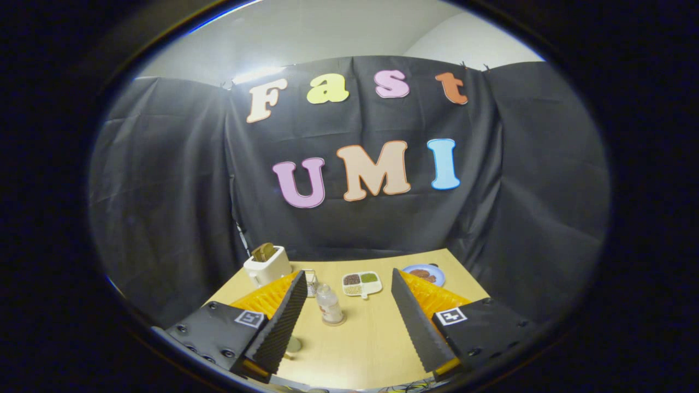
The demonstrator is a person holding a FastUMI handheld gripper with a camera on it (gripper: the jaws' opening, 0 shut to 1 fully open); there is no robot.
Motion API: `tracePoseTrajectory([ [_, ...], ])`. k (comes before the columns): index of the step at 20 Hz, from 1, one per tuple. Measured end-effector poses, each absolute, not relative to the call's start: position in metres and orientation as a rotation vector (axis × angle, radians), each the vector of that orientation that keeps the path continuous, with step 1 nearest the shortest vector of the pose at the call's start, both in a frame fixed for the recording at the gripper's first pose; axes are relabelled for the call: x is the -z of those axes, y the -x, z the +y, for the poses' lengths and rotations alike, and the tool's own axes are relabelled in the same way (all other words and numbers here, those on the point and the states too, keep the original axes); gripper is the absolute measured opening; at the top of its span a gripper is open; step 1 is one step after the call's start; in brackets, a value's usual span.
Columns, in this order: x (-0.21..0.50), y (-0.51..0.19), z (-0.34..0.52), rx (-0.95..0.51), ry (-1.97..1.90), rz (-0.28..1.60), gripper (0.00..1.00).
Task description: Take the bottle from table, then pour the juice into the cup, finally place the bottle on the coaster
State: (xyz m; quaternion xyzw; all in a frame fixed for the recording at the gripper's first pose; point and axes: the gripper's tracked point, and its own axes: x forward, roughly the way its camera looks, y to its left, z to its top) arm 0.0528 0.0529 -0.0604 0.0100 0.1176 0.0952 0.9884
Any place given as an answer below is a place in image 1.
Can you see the white divided dish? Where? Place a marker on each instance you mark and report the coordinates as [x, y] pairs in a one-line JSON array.
[[361, 284]]

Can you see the blue plate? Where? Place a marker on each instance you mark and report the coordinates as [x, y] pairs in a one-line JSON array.
[[440, 278]]

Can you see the clear juice bottle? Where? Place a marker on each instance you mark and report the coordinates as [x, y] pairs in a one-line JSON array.
[[329, 305]]

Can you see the brown food pieces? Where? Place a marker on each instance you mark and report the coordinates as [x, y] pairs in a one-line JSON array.
[[421, 274]]

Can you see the wooden table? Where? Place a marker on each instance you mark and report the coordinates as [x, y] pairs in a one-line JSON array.
[[371, 338]]

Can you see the toast slices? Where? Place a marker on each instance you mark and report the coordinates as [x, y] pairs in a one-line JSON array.
[[263, 251]]

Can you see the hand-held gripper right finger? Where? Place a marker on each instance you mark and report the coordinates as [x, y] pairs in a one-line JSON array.
[[418, 327]]

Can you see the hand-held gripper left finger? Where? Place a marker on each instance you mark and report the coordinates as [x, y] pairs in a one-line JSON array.
[[281, 327]]

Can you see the white toaster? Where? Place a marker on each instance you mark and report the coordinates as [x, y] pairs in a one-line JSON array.
[[267, 271]]

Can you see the black backdrop cloth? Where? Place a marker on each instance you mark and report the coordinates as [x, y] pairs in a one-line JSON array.
[[519, 191]]

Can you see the pale blue cup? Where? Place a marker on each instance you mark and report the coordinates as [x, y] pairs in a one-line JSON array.
[[294, 344]]

